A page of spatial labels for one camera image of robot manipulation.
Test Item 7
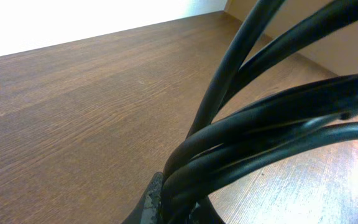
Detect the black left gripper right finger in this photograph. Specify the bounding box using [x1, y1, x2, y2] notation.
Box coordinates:
[191, 196, 225, 224]

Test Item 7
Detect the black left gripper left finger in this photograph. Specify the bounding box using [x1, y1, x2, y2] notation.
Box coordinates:
[122, 172, 163, 224]

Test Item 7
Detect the black USB cable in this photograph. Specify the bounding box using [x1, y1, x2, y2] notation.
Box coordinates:
[160, 0, 358, 224]

